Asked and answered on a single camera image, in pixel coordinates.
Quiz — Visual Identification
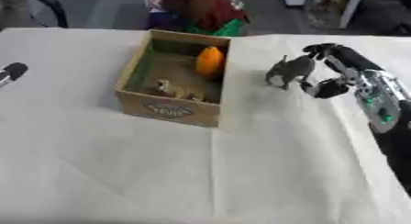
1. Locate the white furniture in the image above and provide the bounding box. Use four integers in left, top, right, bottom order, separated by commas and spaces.
277, 0, 368, 30

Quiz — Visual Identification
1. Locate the black chair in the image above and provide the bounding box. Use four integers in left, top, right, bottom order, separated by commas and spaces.
26, 0, 71, 28

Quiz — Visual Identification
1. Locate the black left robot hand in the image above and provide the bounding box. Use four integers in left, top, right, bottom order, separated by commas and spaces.
0, 62, 31, 88

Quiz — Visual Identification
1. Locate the orange toy fruit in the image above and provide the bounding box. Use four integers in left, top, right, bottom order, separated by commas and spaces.
194, 45, 227, 79

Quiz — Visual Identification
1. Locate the tan cardboard box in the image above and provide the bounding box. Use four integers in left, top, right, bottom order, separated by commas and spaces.
114, 28, 233, 129

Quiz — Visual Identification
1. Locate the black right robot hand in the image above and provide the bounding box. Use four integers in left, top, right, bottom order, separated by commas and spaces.
298, 42, 385, 100

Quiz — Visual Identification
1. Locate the grey toy animal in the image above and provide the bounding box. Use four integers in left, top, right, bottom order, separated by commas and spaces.
263, 54, 318, 91

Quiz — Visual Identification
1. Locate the tan toy animal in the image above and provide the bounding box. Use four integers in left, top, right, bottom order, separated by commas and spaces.
154, 78, 206, 102

